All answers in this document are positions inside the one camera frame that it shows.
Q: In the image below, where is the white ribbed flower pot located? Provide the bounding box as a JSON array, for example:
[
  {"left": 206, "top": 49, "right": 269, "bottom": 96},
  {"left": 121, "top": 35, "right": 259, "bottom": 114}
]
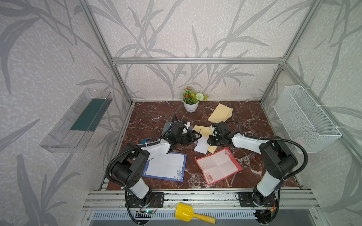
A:
[{"left": 183, "top": 101, "right": 199, "bottom": 113}]

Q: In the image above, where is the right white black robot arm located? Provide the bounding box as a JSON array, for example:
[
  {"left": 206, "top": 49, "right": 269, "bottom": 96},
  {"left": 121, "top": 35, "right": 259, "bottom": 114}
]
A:
[{"left": 207, "top": 121, "right": 308, "bottom": 202}]

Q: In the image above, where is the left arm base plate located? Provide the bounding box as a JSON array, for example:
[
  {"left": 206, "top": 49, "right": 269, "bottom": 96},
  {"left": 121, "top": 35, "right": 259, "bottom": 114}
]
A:
[{"left": 125, "top": 192, "right": 165, "bottom": 208}]

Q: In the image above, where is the green circuit board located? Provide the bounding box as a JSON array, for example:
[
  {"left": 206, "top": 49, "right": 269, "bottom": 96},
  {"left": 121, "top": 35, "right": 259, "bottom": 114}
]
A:
[{"left": 137, "top": 209, "right": 157, "bottom": 218}]

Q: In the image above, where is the clear acrylic wall shelf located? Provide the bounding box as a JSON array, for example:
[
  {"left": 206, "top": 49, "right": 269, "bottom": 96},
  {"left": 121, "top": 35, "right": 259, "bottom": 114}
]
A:
[{"left": 40, "top": 88, "right": 113, "bottom": 153}]

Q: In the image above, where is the cream yellow envelope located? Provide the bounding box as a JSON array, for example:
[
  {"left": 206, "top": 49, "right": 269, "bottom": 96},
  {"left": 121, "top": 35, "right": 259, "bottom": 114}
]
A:
[
  {"left": 193, "top": 125, "right": 216, "bottom": 153},
  {"left": 208, "top": 104, "right": 233, "bottom": 123}
]

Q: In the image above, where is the red bordered pink letter paper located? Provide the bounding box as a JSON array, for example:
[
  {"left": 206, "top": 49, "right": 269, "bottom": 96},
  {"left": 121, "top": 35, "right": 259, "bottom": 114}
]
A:
[{"left": 196, "top": 148, "right": 243, "bottom": 185}]

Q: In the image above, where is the artificial flower plant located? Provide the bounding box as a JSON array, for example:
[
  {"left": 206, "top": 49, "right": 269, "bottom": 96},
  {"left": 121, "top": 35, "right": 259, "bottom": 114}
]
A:
[{"left": 182, "top": 87, "right": 209, "bottom": 105}]

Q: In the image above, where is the yellow plastic scoop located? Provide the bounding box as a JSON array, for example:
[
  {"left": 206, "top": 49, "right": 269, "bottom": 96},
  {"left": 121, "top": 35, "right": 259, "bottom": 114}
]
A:
[{"left": 175, "top": 203, "right": 216, "bottom": 224}]

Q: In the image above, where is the blue floral letter paper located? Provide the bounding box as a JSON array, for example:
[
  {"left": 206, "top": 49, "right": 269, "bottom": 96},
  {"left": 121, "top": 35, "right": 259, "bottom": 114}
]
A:
[{"left": 142, "top": 153, "right": 187, "bottom": 182}]

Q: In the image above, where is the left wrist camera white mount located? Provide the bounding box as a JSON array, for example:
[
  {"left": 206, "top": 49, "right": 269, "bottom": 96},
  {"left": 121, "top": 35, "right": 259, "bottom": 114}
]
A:
[{"left": 183, "top": 121, "right": 193, "bottom": 134}]

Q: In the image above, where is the grey-blue paper envelope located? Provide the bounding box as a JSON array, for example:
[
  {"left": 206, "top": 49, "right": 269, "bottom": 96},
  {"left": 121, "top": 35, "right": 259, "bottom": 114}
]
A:
[{"left": 160, "top": 122, "right": 173, "bottom": 139}]

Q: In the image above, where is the teal handled tool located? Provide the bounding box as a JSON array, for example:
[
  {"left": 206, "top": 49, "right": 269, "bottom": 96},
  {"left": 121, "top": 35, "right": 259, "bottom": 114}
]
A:
[{"left": 141, "top": 137, "right": 153, "bottom": 144}]

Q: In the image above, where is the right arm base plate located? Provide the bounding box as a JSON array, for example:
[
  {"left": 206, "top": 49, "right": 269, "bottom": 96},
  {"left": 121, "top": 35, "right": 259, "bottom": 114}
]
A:
[{"left": 236, "top": 192, "right": 277, "bottom": 208}]

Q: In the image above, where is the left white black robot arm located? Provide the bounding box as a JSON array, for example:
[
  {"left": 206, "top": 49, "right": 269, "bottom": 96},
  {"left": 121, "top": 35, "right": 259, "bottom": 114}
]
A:
[{"left": 106, "top": 121, "right": 202, "bottom": 202}]

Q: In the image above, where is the white wire mesh basket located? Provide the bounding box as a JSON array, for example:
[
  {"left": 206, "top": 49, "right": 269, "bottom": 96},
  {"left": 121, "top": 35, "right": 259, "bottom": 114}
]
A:
[{"left": 274, "top": 85, "right": 342, "bottom": 153}]

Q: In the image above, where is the blue bordered letter paper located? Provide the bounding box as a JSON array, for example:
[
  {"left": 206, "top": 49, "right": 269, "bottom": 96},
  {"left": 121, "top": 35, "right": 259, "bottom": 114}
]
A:
[{"left": 194, "top": 137, "right": 209, "bottom": 154}]

